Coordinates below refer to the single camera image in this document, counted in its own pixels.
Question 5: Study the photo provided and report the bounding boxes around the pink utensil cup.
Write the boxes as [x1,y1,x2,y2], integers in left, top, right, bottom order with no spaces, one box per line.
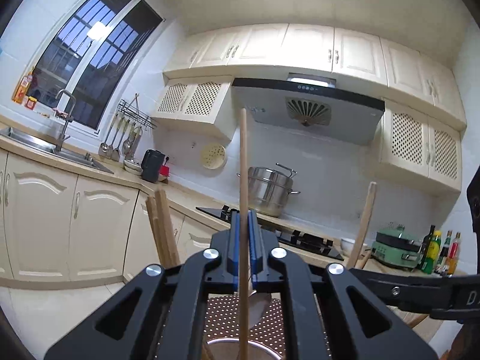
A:
[202,336,286,360]

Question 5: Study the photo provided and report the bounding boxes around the metal spoon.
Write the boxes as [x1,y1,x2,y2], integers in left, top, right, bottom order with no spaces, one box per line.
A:
[248,290,272,329]

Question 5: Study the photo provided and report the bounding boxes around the black gas stove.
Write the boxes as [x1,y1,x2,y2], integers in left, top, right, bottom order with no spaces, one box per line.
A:
[196,205,344,261]

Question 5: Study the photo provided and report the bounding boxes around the stainless steel stock pot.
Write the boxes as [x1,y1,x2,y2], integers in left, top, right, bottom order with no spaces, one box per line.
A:
[248,163,300,218]

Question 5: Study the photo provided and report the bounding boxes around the green bottle yellow cap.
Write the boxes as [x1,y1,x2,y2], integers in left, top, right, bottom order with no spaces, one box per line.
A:
[421,230,442,275]

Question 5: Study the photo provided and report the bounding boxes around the dark oil bottle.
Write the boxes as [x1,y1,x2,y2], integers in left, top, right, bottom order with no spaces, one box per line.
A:
[416,224,435,270]

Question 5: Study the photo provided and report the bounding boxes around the round bamboo steamer lid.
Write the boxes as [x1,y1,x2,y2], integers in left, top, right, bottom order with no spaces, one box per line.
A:
[200,143,227,170]

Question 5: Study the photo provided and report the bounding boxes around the green electric cooker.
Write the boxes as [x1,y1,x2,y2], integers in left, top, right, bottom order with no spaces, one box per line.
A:
[372,225,422,270]

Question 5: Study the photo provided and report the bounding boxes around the white bowl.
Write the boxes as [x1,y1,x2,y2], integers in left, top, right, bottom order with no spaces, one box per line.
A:
[340,237,370,257]

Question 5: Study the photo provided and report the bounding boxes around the brown polka dot tablecloth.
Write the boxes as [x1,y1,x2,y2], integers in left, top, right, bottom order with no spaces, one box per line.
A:
[157,293,333,360]

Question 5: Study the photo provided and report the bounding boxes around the black kettle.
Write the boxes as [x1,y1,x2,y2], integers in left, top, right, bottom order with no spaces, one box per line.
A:
[141,150,165,183]

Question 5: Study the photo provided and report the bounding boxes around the black range hood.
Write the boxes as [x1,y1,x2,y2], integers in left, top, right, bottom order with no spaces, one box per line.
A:
[232,78,385,146]

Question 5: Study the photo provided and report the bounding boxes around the hanging utensil rack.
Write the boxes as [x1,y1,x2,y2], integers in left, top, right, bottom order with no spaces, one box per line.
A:
[98,94,156,162]

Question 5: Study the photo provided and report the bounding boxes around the upper cream cabinets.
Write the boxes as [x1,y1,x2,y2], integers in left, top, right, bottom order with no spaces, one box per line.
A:
[152,24,466,194]

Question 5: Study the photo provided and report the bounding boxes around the cream cabinets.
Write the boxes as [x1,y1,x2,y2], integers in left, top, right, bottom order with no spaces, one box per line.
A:
[152,24,466,194]
[0,145,241,290]

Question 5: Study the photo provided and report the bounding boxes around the lower cream cabinets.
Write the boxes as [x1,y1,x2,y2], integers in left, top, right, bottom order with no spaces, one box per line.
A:
[0,145,241,290]

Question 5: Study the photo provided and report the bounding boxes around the steel faucet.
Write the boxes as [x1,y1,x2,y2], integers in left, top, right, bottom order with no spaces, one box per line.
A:
[55,88,77,153]

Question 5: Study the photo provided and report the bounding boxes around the window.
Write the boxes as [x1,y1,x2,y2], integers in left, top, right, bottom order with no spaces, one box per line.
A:
[27,0,163,130]

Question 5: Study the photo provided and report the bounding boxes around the steel sink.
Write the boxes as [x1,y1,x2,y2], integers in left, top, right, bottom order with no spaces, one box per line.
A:
[1,127,113,174]

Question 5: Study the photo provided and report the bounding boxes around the orange bottle on windowsill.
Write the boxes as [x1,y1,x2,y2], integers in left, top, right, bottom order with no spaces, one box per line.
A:
[12,70,33,104]

